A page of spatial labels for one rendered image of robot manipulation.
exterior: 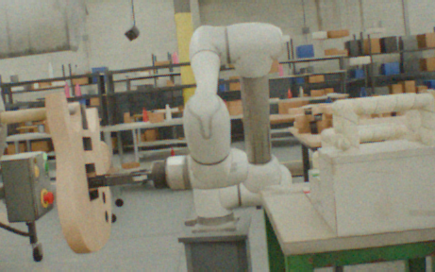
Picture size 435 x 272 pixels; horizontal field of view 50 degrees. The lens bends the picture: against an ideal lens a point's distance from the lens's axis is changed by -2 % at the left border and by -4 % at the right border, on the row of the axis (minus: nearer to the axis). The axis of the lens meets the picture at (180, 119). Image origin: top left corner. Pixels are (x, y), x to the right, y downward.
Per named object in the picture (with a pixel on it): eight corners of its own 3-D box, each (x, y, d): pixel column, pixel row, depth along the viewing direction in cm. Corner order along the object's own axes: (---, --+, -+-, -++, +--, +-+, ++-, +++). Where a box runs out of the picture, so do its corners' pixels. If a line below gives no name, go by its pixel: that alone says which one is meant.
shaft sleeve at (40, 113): (4, 127, 124) (-1, 119, 121) (7, 116, 126) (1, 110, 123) (69, 119, 122) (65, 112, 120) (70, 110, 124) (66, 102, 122)
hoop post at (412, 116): (410, 142, 104) (408, 100, 104) (405, 140, 108) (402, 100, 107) (425, 141, 104) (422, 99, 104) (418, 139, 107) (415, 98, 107)
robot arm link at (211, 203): (196, 209, 206) (191, 159, 205) (239, 205, 204) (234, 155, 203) (194, 219, 190) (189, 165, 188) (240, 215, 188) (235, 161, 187)
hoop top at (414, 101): (343, 117, 98) (341, 102, 97) (340, 116, 101) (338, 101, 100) (438, 108, 96) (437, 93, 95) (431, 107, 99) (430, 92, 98)
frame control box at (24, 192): (-40, 249, 141) (-52, 166, 140) (-9, 229, 162) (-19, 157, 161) (35, 245, 139) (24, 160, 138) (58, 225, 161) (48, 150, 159)
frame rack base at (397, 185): (337, 238, 98) (331, 157, 97) (321, 218, 113) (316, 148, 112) (464, 224, 96) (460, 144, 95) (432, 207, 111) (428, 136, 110)
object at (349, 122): (346, 154, 98) (342, 110, 97) (342, 152, 101) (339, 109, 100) (361, 153, 98) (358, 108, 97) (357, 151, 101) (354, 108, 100)
